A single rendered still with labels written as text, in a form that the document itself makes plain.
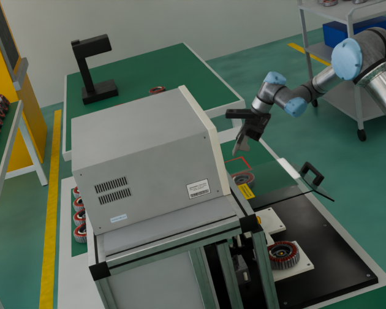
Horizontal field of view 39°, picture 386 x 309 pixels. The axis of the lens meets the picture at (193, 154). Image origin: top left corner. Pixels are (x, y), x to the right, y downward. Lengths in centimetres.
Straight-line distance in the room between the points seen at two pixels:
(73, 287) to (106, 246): 59
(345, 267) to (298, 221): 31
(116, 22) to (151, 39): 47
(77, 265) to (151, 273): 72
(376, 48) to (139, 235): 90
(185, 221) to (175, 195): 8
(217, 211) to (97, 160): 34
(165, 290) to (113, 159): 37
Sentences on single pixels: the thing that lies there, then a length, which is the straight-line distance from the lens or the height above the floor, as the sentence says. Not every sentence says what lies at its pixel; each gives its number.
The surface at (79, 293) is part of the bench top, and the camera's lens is 199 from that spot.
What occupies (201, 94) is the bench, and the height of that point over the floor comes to 75.
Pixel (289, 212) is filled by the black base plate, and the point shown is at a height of 77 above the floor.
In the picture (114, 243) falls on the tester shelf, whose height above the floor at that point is 111.
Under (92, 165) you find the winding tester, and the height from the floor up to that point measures 131.
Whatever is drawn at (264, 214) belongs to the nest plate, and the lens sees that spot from 203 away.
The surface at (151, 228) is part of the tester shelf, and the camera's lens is 147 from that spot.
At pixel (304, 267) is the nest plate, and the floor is 78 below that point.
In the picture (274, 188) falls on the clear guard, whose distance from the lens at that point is 161.
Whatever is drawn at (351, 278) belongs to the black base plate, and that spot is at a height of 77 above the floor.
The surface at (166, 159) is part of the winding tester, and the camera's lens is 144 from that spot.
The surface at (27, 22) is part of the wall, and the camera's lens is 681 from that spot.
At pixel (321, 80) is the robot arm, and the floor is 118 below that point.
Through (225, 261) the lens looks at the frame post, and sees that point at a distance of 149.
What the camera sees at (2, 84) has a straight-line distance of 507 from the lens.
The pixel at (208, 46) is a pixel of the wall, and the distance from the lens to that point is 704.
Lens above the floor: 186
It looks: 24 degrees down
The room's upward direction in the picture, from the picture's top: 14 degrees counter-clockwise
